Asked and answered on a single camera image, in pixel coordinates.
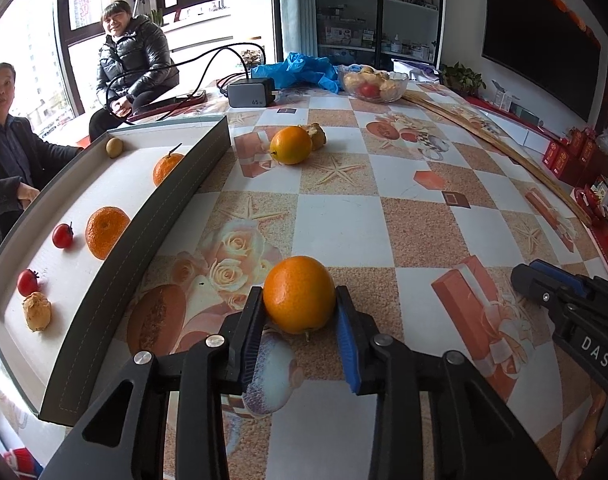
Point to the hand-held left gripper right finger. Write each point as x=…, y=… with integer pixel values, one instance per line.
x=348, y=345

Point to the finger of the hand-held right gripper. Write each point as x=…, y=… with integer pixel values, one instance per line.
x=531, y=282
x=558, y=274

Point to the glass fruit bowl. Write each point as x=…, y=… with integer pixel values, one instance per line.
x=373, y=85

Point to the red tomato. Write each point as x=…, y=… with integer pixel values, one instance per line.
x=62, y=235
x=28, y=282

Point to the black power adapter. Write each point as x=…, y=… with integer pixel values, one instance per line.
x=251, y=93

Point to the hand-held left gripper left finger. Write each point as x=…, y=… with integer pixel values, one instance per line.
x=251, y=340

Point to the grey blue curtain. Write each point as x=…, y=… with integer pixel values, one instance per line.
x=296, y=10

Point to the smooth orange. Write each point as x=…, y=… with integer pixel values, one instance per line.
x=291, y=145
x=299, y=294

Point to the white printed bag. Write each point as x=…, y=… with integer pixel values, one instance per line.
x=413, y=71

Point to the pile of snack packets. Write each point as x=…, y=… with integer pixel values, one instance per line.
x=601, y=205

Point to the green potted plant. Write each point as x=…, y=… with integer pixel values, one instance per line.
x=461, y=79

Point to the person's right hand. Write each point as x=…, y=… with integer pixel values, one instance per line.
x=583, y=450

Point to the brown kiwi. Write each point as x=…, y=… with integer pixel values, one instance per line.
x=114, y=147

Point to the brown walnut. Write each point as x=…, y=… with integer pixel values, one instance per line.
x=36, y=311
x=318, y=136

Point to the dimpled mandarin orange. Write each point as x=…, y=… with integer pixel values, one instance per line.
x=106, y=232
x=166, y=170

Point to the stack of red boxes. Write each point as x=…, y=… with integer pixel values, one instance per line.
x=568, y=152

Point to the glass door cabinet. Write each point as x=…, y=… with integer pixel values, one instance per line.
x=378, y=10

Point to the grey box tray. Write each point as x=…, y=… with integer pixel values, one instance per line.
x=59, y=200

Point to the red flat phone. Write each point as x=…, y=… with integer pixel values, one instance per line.
x=179, y=100

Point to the black wall television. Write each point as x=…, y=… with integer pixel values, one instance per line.
x=538, y=40

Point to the long wooden sticks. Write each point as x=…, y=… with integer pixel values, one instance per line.
x=508, y=145

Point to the blue plastic bag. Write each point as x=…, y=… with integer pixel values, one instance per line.
x=299, y=70

